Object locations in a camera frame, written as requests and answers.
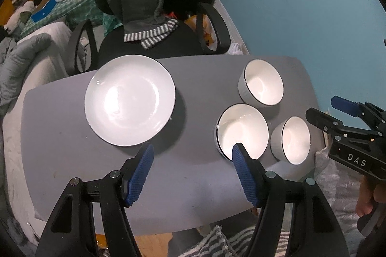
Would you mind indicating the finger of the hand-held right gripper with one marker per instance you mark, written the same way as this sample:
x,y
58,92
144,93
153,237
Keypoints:
x,y
324,123
345,106

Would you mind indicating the orange patterned bag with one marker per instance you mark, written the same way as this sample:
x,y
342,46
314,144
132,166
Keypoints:
x,y
205,28

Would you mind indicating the grey down quilt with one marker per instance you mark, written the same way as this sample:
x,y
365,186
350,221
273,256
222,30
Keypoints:
x,y
21,55

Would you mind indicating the white bowl with dark rim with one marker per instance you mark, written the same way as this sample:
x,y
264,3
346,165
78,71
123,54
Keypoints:
x,y
244,127
294,139
262,82

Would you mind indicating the blue cardboard box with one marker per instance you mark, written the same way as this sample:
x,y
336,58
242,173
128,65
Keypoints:
x,y
45,8

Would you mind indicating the green checked tablecloth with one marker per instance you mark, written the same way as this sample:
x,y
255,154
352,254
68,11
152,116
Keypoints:
x,y
75,4

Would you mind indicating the grey white striped fleece clothing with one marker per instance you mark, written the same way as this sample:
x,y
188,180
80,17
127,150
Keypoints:
x,y
217,242

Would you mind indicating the bed with grey sheet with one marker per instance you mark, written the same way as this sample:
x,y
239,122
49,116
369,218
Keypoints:
x,y
15,154

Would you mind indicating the black office chair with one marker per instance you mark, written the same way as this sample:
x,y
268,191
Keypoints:
x,y
178,43

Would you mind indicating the white plate with dark rim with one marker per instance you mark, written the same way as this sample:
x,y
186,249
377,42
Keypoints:
x,y
129,100

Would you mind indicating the beige clothes pile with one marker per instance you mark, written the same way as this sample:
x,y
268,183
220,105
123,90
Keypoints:
x,y
19,16

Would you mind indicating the white crumpled bag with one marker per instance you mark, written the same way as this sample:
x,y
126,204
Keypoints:
x,y
236,49

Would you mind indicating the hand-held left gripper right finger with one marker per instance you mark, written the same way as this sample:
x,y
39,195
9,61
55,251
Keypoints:
x,y
245,177

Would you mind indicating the person's right hand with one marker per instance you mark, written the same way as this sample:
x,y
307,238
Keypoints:
x,y
366,199

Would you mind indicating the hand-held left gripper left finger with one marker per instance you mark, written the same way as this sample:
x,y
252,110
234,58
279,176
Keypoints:
x,y
140,174

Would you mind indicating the clear plastic bag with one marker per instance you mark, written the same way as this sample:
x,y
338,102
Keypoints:
x,y
337,184

